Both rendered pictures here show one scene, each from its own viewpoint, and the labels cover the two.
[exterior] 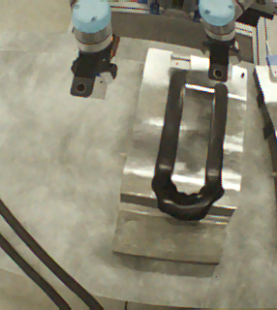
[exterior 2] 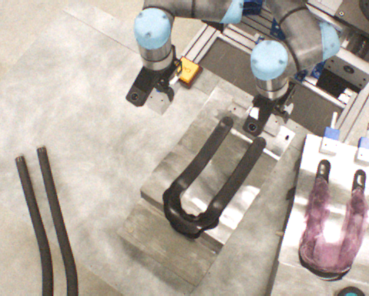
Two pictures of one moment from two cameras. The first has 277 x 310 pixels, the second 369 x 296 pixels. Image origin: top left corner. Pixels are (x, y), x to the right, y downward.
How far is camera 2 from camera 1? 0.25 m
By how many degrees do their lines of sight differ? 9
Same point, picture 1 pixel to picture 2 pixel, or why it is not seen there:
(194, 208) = (192, 227)
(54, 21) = (184, 32)
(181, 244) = (171, 252)
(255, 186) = (258, 234)
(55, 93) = not seen: hidden behind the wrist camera
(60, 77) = not seen: hidden behind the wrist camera
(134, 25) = (242, 65)
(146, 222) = (152, 221)
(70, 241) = (91, 213)
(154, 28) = not seen: hidden behind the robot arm
